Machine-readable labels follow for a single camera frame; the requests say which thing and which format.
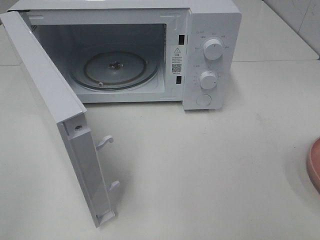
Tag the round door release button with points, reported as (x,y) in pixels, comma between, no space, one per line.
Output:
(204,100)

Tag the white microwave door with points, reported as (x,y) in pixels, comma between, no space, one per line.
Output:
(63,108)

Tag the white microwave oven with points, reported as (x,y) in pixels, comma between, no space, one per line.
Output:
(175,29)

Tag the pink round plate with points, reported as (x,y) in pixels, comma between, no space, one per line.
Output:
(313,164)

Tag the white microwave knob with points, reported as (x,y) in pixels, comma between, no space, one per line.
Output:
(208,80)
(213,48)

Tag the glass microwave turntable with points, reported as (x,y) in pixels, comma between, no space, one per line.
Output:
(113,67)

